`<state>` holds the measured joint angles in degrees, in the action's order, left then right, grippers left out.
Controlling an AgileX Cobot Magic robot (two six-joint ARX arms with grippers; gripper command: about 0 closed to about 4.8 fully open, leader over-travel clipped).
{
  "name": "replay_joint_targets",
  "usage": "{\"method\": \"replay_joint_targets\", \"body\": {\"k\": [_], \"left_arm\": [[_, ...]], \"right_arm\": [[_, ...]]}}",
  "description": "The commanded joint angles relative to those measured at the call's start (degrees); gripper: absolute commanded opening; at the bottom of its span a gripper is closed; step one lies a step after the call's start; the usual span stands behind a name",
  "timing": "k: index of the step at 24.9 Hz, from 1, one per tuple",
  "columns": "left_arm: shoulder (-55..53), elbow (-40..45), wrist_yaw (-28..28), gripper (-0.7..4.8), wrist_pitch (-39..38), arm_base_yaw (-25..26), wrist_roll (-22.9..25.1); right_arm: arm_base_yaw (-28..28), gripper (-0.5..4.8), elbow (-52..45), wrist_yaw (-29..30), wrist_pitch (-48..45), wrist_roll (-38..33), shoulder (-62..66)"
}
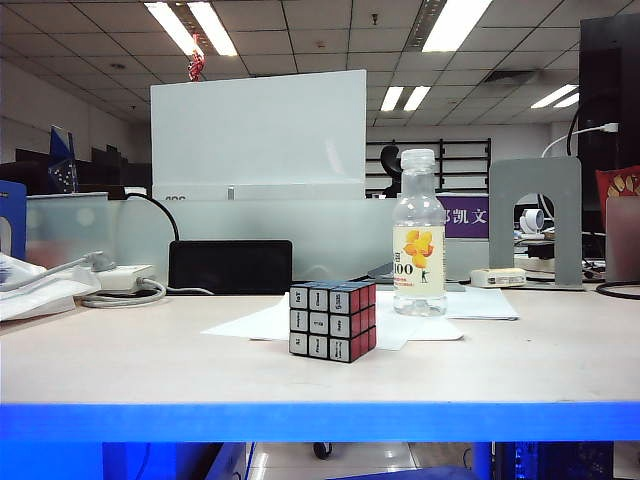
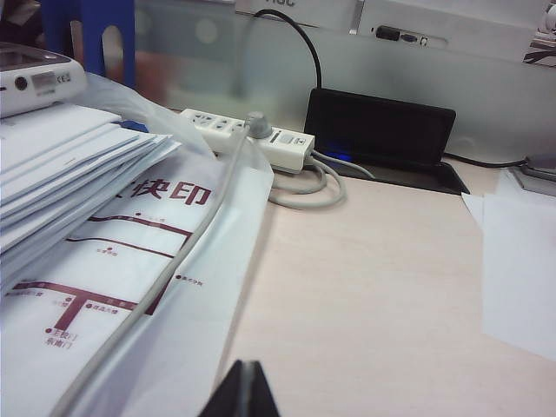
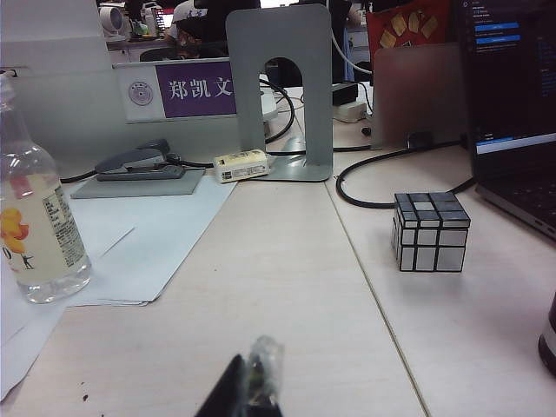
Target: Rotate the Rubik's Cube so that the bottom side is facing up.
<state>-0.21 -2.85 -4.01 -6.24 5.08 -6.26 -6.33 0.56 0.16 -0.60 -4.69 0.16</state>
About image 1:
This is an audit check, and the white plastic bag with papers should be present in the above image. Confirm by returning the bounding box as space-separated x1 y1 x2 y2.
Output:
0 252 101 321

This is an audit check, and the blue table leg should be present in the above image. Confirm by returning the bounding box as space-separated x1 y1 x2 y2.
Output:
472 442 496 480
102 442 177 480

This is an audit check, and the black monitor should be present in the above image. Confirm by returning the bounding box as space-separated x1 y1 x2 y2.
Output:
578 13 640 236

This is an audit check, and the frosted glass desk partition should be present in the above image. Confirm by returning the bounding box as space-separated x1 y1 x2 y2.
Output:
114 198 491 282

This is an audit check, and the pink frosted panel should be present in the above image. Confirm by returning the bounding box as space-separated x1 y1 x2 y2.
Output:
605 194 640 282

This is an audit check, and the red cushion gold pattern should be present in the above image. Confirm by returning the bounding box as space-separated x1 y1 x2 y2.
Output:
594 164 640 216

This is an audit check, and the black computer case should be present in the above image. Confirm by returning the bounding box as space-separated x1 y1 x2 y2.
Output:
494 442 615 480

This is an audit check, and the grey coiled cable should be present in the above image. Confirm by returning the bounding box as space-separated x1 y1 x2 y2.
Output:
79 275 216 309

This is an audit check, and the red hanging ornament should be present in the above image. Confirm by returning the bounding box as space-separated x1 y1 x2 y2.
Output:
187 48 207 82

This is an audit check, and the black office chair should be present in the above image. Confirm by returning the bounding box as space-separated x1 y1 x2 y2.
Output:
379 143 404 197

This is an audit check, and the blue table edge beam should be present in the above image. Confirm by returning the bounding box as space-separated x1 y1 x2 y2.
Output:
0 402 640 444

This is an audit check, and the Rubik's cube with printed stickers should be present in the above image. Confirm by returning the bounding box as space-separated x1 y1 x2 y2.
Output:
288 280 378 364

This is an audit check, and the clear bottle yellow flower label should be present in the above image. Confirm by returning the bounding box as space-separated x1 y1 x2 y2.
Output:
392 148 448 317

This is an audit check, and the ceiling air vent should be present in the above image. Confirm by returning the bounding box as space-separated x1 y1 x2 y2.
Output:
483 69 540 87

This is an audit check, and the white USB cable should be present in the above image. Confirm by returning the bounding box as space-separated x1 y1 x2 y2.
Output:
541 122 621 159

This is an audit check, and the small white desk fan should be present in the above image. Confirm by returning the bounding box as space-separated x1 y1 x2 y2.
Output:
518 207 547 236

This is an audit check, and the blue rounded seat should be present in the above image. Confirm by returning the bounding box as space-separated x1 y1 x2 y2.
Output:
339 464 476 480

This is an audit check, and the purple name sign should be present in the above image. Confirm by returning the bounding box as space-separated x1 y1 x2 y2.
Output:
435 194 490 239

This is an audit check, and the white power adapter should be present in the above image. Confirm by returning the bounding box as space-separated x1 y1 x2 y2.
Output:
94 263 156 292

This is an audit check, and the black power cable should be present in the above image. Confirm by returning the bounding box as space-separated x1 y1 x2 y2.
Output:
123 192 181 242

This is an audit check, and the blue glass trophy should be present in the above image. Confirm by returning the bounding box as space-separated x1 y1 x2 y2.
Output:
47 124 80 194

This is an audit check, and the black metal shelf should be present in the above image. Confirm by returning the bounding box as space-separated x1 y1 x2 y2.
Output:
366 137 493 192

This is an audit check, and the small white charger box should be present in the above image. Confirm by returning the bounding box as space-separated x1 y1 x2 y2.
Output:
469 267 529 289

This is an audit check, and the black rectangular device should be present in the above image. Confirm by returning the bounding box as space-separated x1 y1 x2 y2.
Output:
168 239 295 295

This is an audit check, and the white acrylic board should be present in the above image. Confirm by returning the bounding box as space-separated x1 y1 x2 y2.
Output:
150 68 369 201

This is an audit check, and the blue metal bookend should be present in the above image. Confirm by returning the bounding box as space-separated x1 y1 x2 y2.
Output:
0 179 28 261

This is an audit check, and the grey plug with white cable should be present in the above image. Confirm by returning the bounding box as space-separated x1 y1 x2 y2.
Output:
0 249 117 292

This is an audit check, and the frosted translucent panel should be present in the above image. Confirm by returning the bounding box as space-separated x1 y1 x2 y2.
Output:
24 192 112 271

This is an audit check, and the grey metal bookend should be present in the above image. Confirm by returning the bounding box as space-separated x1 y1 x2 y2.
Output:
488 156 585 292

